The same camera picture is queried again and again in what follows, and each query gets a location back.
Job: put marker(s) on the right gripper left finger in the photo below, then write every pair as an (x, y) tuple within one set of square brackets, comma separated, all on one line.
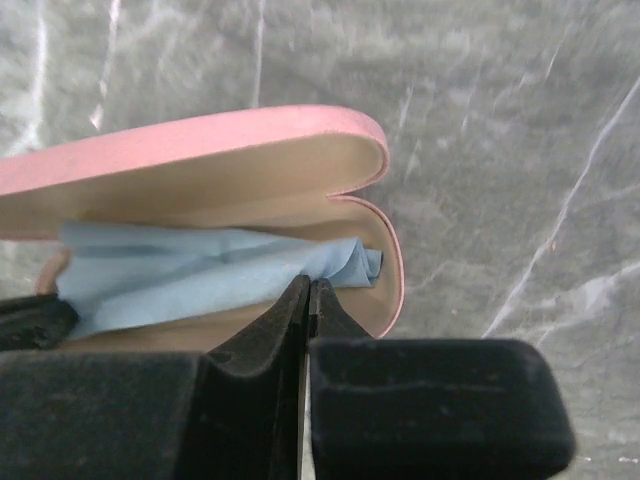
[(231, 413)]

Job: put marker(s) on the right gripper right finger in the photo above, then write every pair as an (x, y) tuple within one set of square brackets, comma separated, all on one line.
[(429, 408)]

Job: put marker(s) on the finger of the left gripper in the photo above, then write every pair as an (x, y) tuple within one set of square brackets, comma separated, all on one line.
[(38, 322)]

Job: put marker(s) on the light blue cleaning cloth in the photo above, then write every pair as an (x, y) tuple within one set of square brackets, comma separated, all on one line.
[(124, 276)]

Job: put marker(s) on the pink glasses case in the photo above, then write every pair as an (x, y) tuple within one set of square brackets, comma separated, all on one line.
[(290, 170)]

